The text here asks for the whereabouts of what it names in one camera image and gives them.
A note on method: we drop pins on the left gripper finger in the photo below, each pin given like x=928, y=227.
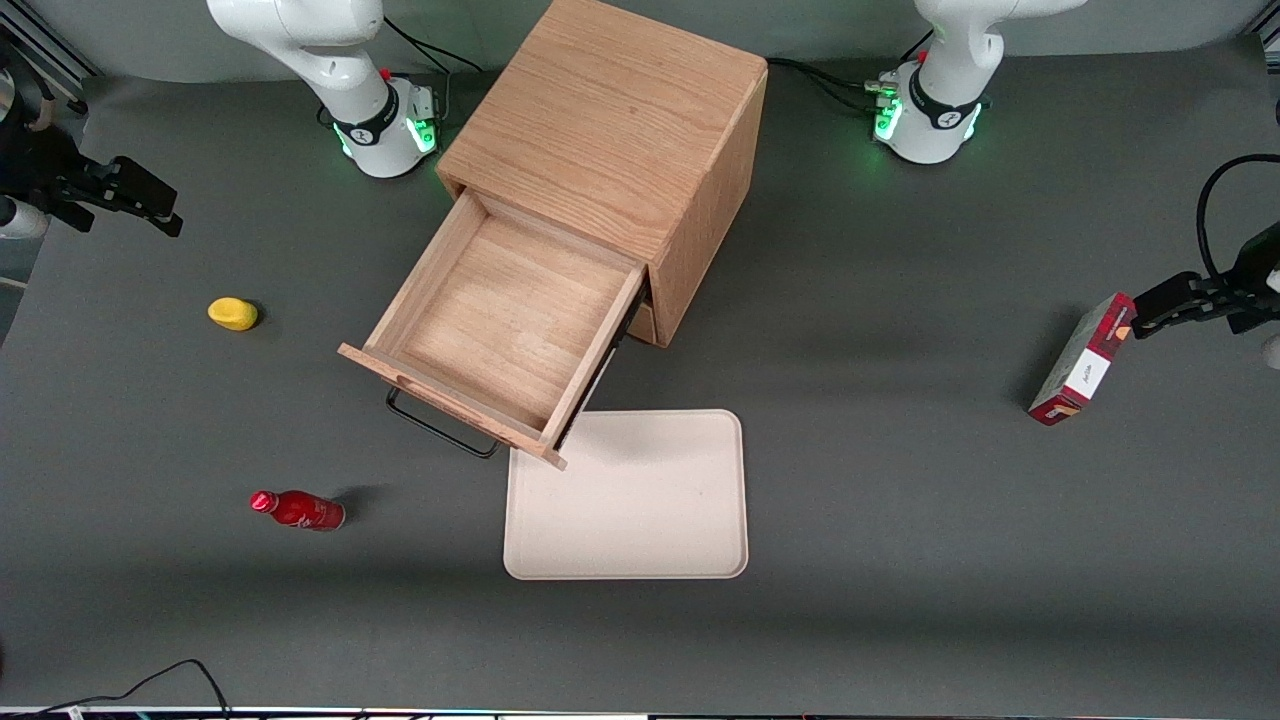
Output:
x=1255, y=319
x=1165, y=305

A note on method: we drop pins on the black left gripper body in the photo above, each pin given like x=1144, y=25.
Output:
x=1256, y=272

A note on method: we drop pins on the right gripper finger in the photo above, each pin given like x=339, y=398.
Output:
x=145, y=192
x=75, y=215

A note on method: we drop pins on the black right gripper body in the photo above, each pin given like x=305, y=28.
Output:
x=38, y=163

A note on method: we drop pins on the oak wooden drawer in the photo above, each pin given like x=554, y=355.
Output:
x=500, y=310

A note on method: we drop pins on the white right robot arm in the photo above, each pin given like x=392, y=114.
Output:
x=350, y=70

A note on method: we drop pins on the red plaid carton box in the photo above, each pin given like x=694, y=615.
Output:
x=1085, y=365

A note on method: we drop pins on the yellow lemon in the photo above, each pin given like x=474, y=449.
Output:
x=232, y=314

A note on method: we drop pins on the red bottle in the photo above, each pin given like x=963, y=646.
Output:
x=305, y=511

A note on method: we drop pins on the oak wooden cabinet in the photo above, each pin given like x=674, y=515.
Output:
x=600, y=120

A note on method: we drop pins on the cream rectangular tray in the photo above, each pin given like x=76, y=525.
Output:
x=640, y=500

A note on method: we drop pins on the aluminium frame profile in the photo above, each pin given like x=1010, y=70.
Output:
x=1270, y=35
x=40, y=35

